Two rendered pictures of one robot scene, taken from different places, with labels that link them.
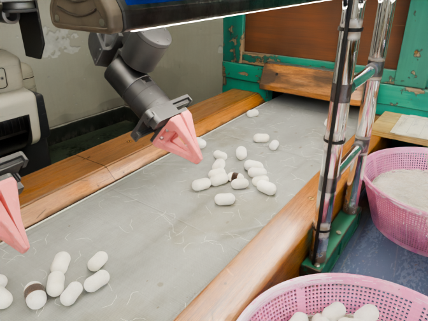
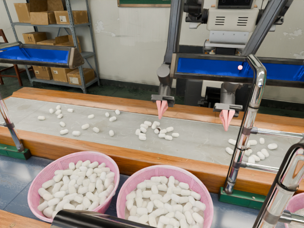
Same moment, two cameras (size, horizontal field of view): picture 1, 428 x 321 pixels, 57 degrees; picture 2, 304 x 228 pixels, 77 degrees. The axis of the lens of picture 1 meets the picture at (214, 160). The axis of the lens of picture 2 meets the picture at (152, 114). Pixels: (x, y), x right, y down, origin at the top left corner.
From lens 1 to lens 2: 0.49 m
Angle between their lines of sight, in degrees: 61
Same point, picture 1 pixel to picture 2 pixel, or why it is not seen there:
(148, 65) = (228, 88)
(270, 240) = (211, 166)
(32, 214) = (182, 116)
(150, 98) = (224, 100)
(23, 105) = not seen: hidden behind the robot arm
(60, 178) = (199, 111)
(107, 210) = (198, 128)
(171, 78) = not seen: outside the picture
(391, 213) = not seen: hidden behind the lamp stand
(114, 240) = (187, 135)
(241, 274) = (187, 163)
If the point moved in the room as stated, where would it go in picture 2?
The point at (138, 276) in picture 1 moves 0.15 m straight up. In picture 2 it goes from (177, 144) to (179, 113)
